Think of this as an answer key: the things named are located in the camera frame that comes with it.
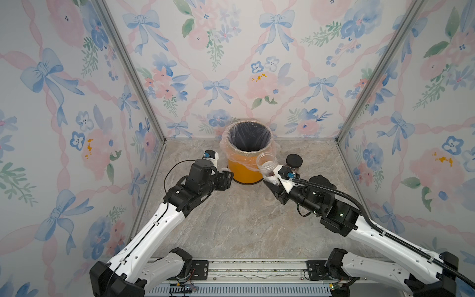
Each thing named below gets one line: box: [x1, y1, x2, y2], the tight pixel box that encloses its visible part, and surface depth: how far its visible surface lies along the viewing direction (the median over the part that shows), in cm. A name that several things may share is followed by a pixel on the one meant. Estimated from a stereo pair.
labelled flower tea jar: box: [285, 153, 304, 169], surface depth 99 cm
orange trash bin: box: [226, 120, 274, 185], surface depth 94 cm
